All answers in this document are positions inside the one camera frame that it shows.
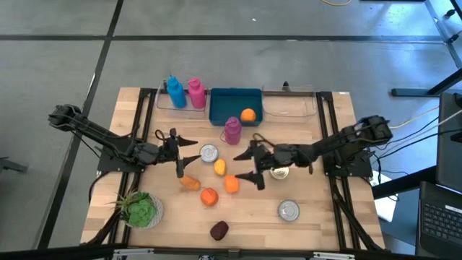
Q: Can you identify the orange blocky food toy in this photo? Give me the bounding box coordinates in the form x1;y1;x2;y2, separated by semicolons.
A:
223;174;240;194

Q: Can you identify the clear plastic bin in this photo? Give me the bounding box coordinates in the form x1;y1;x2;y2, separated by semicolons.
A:
155;81;211;113
261;84;318;118

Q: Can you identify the dark maroon food toy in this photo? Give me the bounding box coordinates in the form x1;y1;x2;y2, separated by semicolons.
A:
209;220;230;241

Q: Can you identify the potted green succulent plant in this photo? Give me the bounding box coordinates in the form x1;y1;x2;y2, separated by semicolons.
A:
108;190;165;230

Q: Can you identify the pink squeeze bottle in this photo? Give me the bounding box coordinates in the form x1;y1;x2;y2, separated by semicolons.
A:
187;77;207;110

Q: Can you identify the black desk leg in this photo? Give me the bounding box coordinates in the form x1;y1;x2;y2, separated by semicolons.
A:
371;165;437;200

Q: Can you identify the red-orange tomato toy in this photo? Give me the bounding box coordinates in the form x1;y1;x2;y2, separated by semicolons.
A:
200;187;219;208

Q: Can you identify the round orange fruit toy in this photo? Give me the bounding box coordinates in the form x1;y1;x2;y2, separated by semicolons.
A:
240;108;257;123

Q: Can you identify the white cable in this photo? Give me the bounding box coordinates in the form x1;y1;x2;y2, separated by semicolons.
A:
437;108;462;127

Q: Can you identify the black cable bundle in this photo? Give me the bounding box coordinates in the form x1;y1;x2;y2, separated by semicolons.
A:
84;207;122;246

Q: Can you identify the oblong orange-brown food toy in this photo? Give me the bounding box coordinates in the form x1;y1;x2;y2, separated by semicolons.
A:
179;175;202;192

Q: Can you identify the black monitor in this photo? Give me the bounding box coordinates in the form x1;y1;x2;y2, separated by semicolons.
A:
435;92;462;194

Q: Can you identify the grey metal rack frame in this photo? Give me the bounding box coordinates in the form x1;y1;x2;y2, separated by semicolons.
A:
424;0;462;69

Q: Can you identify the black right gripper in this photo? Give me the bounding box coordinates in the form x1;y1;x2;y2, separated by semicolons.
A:
232;139;282;191

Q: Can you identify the blue squeeze bottle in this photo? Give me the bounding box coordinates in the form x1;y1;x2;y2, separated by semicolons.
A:
165;74;188;109

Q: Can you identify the dark table crossbar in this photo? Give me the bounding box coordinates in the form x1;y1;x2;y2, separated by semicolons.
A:
157;89;318;98

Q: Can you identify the grey chair base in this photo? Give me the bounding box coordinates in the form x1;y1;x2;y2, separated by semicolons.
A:
0;155;29;173

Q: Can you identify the black laptop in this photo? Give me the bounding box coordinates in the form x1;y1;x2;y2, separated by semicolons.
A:
414;180;462;259

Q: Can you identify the yellow food toy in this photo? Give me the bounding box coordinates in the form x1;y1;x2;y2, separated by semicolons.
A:
213;158;227;177

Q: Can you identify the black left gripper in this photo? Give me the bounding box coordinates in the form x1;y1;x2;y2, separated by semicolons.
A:
157;128;202;178

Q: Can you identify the black desk foot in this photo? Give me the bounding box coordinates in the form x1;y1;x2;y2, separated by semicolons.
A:
391;68;462;98

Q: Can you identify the silver-lid tin can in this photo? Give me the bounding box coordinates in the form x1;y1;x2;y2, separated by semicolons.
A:
277;199;301;222
199;144;219;163

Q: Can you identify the black frame beam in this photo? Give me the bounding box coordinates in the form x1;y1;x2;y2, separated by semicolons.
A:
0;243;462;260

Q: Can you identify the white box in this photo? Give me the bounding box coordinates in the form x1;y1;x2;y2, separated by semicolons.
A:
371;171;398;222

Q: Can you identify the silver metal bracket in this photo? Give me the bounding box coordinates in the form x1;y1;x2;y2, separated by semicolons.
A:
312;251;357;260
112;248;155;260

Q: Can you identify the yellow power cable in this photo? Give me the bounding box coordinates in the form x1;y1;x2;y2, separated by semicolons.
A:
391;106;440;130

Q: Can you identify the teal plastic bin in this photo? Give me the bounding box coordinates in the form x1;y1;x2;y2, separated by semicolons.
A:
209;87;263;127

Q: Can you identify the gold-lid tin can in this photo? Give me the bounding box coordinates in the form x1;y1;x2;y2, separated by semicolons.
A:
269;166;290;181

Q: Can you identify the purple squeeze bottle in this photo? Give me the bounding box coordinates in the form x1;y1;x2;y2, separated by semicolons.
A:
219;116;243;146

